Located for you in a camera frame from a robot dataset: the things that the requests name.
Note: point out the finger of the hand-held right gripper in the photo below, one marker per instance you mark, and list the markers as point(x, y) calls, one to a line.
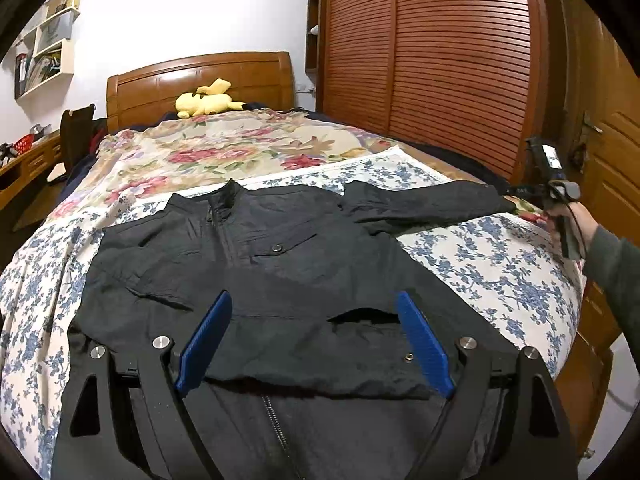
point(525, 190)

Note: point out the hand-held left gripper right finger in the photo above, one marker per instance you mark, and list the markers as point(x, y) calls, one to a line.
point(422, 345)

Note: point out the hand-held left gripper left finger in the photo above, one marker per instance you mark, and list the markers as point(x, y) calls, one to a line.
point(205, 340)

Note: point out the black jacket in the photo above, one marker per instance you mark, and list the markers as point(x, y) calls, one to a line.
point(280, 280)

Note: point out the person's right forearm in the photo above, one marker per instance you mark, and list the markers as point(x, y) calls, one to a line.
point(615, 275)

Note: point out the person's right hand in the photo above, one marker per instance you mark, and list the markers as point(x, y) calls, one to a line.
point(585, 225)

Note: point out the wooden door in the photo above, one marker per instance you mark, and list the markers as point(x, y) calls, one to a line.
point(610, 110)

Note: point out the blue floral blanket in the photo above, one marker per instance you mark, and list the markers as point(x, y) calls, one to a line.
point(490, 270)

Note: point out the wooden slatted wardrobe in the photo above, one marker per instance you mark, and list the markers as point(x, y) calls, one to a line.
point(440, 60)

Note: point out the wooden bed footboard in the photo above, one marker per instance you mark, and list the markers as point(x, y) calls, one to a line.
point(590, 385)

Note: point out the red floral blanket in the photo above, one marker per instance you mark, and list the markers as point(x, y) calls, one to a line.
point(210, 155)

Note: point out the red cloth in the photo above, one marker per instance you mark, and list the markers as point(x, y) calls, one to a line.
point(99, 135)

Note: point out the yellow plush toy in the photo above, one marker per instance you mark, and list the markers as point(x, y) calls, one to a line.
point(205, 102)

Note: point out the dark chair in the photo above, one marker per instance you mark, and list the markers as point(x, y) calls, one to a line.
point(75, 135)

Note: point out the wooden desk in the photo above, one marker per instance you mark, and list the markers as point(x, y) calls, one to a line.
point(25, 170)

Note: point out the wooden bed headboard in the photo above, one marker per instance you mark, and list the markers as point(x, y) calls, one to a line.
point(160, 87)

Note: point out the small white object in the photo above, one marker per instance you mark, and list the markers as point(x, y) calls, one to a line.
point(314, 30)

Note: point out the red basket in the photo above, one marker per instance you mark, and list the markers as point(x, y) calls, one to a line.
point(22, 144)

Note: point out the wooden open shelf unit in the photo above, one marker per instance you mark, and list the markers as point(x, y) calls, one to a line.
point(314, 5)

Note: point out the grey storage box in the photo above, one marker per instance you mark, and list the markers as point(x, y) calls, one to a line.
point(57, 27)

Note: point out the wall socket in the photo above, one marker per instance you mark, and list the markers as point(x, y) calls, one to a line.
point(307, 89)

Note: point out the white wall shelf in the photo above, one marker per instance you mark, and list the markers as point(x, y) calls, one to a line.
point(52, 55)

